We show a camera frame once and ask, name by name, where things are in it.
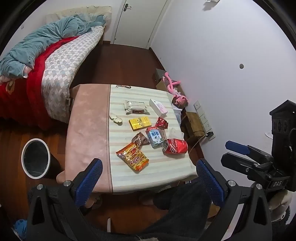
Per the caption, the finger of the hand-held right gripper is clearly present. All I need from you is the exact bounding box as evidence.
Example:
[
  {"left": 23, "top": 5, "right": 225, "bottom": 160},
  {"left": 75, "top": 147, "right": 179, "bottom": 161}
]
[
  {"left": 221, "top": 152, "right": 274, "bottom": 181},
  {"left": 225, "top": 140, "right": 274, "bottom": 163}
]

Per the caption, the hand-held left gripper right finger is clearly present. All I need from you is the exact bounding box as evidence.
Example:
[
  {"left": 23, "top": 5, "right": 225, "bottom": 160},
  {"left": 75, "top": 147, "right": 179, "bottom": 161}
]
[{"left": 196, "top": 158, "right": 273, "bottom": 241}]

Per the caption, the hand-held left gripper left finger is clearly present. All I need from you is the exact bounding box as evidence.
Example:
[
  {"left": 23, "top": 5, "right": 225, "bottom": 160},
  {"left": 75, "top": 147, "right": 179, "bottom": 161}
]
[{"left": 26, "top": 158, "right": 103, "bottom": 241}]

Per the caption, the white rimmed black bin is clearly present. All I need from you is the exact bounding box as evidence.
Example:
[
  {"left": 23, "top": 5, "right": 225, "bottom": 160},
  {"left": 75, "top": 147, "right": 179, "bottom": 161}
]
[{"left": 21, "top": 138, "right": 61, "bottom": 179}]

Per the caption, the pale wrapper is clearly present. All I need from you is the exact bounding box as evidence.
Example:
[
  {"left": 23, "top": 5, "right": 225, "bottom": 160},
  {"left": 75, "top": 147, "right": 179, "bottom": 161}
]
[{"left": 109, "top": 112, "right": 123, "bottom": 126}]

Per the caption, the blue white drink carton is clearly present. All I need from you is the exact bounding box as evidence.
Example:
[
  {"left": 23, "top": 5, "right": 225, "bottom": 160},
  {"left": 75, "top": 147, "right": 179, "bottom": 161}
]
[{"left": 145, "top": 127, "right": 167, "bottom": 149}]

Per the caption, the red snack wrapper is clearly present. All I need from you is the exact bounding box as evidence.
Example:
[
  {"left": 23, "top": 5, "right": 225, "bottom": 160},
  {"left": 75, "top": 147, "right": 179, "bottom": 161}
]
[{"left": 155, "top": 117, "right": 169, "bottom": 129}]

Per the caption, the yellow box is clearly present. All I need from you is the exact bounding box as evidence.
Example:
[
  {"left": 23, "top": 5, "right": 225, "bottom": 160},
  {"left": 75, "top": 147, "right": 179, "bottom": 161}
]
[{"left": 129, "top": 116, "right": 151, "bottom": 132}]

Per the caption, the person's dark trouser leg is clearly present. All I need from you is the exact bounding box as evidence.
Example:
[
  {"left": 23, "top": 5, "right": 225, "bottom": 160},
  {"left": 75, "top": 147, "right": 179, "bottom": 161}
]
[{"left": 139, "top": 180, "right": 211, "bottom": 241}]

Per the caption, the wooden crate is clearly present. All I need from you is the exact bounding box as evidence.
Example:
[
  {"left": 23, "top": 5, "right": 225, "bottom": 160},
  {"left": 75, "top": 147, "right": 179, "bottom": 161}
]
[{"left": 185, "top": 111, "right": 207, "bottom": 139}]

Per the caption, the red soda can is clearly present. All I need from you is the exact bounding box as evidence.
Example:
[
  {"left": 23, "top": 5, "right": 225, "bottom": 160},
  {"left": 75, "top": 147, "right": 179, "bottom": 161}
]
[{"left": 161, "top": 138, "right": 188, "bottom": 155}]

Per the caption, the orange snack packet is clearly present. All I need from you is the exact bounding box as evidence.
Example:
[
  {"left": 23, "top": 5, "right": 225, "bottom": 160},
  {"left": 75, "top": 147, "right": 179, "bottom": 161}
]
[{"left": 116, "top": 142, "right": 149, "bottom": 174}]

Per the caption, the clear plastic bag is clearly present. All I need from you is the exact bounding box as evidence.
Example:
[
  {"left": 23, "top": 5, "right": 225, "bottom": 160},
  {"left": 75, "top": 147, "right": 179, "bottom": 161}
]
[{"left": 165, "top": 128, "right": 185, "bottom": 141}]

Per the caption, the brown snack wrapper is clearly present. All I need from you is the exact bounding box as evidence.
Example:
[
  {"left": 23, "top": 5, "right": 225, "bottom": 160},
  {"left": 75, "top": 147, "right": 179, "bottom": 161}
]
[{"left": 131, "top": 132, "right": 150, "bottom": 146}]

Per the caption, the pink plush toy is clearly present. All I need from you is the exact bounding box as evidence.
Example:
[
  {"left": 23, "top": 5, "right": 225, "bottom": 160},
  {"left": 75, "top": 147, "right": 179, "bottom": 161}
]
[{"left": 162, "top": 72, "right": 189, "bottom": 108}]

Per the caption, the blue cloth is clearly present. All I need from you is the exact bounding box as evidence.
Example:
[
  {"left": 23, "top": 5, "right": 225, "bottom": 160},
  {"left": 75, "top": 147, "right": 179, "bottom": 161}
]
[{"left": 13, "top": 219, "right": 28, "bottom": 240}]

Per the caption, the white pink box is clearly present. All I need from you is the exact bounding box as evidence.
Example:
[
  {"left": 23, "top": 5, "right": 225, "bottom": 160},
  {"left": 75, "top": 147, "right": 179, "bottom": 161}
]
[{"left": 149, "top": 98, "right": 168, "bottom": 118}]

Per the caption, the silver wipes packet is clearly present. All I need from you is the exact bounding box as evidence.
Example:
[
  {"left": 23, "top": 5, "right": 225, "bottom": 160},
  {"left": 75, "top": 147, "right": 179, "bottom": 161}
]
[{"left": 123, "top": 99, "right": 151, "bottom": 115}]

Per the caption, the grey small box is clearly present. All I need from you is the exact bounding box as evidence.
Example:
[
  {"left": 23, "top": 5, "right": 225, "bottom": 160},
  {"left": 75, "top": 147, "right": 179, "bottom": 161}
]
[{"left": 155, "top": 68, "right": 167, "bottom": 81}]

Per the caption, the red blanket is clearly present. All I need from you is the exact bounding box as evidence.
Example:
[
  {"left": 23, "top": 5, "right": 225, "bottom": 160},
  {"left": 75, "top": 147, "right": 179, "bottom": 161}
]
[{"left": 0, "top": 36, "right": 78, "bottom": 131}]

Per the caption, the checked bed sheet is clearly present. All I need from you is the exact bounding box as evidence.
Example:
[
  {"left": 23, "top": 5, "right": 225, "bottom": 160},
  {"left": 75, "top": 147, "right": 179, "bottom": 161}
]
[{"left": 42, "top": 25, "right": 104, "bottom": 123}]

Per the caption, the teal quilt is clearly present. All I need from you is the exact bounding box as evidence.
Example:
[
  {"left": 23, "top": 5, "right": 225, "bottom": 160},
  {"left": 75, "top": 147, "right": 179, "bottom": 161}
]
[{"left": 0, "top": 14, "right": 107, "bottom": 78}]

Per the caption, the white door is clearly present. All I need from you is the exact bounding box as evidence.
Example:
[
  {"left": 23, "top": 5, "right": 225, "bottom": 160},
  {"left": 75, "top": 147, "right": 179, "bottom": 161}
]
[{"left": 110, "top": 0, "right": 172, "bottom": 49}]

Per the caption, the beige headboard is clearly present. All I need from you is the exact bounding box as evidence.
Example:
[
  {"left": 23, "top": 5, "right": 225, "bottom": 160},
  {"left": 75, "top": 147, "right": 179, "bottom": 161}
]
[{"left": 44, "top": 6, "right": 113, "bottom": 23}]

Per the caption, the thin charger cable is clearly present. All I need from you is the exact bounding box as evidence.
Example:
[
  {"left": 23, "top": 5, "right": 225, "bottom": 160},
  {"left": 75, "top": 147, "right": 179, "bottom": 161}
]
[{"left": 187, "top": 135, "right": 207, "bottom": 159}]

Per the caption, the white wall socket strip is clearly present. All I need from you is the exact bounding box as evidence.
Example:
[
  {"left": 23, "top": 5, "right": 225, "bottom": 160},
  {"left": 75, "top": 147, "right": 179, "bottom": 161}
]
[{"left": 193, "top": 100, "right": 214, "bottom": 137}]

